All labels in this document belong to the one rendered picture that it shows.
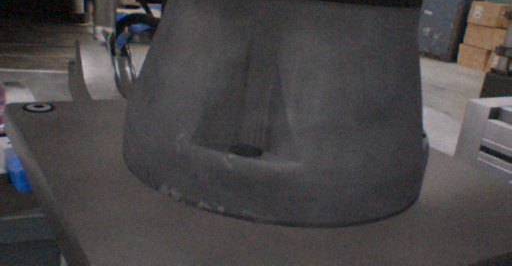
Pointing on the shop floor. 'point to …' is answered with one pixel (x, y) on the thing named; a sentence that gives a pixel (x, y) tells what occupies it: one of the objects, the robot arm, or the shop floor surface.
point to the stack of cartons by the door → (483, 35)
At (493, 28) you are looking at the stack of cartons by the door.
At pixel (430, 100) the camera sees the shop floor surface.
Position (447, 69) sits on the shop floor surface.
